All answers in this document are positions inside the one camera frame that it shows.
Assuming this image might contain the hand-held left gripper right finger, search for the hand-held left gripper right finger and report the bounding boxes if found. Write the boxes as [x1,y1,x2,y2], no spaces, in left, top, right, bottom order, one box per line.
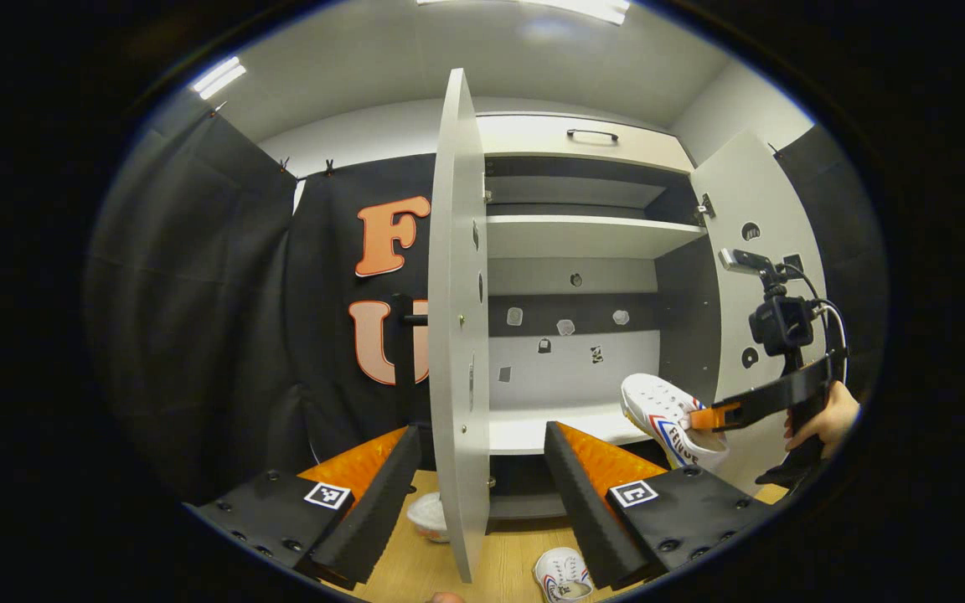
[544,420,772,591]

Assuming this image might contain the white cabinet shelf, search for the white cabinet shelf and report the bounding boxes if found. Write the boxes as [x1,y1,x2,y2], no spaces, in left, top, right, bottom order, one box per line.
[487,215,708,260]

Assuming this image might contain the white cabinet drawer front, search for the white cabinet drawer front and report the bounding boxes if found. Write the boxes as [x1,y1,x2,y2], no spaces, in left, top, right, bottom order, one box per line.
[476,113,695,174]

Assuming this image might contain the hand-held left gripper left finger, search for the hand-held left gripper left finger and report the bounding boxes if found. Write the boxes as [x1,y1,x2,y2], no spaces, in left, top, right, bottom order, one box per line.
[185,425,422,591]

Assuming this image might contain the white canvas shoe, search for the white canvas shoe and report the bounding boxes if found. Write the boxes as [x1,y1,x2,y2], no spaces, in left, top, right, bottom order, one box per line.
[620,373,731,471]
[533,547,595,603]

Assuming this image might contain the white shoe cabinet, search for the white shoe cabinet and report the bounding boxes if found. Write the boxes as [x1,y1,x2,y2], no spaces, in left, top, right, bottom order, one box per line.
[474,111,722,522]

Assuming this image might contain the ceiling light panel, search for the ceiling light panel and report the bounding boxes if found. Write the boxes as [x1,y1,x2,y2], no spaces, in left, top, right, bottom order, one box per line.
[191,56,247,101]

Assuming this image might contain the black door handle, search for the black door handle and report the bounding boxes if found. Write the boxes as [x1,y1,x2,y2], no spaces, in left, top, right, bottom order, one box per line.
[395,293,431,403]

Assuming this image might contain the white round container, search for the white round container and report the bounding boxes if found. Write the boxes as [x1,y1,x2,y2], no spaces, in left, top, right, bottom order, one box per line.
[406,491,452,544]

